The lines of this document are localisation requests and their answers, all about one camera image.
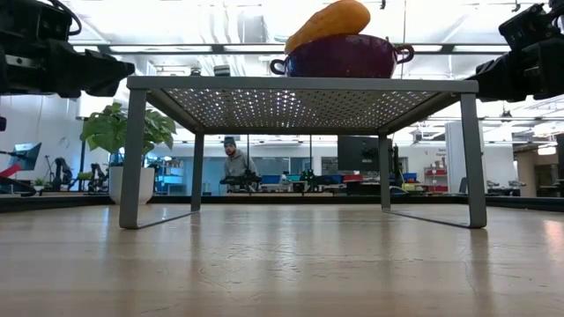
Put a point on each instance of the purple metal colander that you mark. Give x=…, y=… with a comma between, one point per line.
x=343, y=59

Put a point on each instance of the black overhead crossbar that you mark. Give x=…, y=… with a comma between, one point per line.
x=247, y=48

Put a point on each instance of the black aluminium table frame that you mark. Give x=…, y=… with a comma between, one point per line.
x=282, y=199

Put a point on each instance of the small dark monitor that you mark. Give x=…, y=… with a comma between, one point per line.
x=27, y=155

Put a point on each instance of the black monitor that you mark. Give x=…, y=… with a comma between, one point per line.
x=359, y=154

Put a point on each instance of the small rack with red bins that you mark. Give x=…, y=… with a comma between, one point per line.
x=436, y=172

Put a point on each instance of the white plant pot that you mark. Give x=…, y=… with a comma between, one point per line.
x=150, y=185

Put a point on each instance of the small black background robot arm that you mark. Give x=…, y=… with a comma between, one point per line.
x=98, y=178
x=64, y=171

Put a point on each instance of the person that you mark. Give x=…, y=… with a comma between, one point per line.
x=238, y=165

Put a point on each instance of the green leafy plant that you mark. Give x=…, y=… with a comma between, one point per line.
x=106, y=130

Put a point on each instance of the grey perforated metal shelf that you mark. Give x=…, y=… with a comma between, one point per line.
x=299, y=83

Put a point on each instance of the black hanging camera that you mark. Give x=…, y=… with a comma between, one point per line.
x=195, y=71

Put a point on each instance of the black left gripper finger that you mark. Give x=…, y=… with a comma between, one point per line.
x=39, y=72
x=108, y=72

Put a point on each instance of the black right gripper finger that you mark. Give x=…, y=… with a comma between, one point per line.
x=498, y=81
x=546, y=70

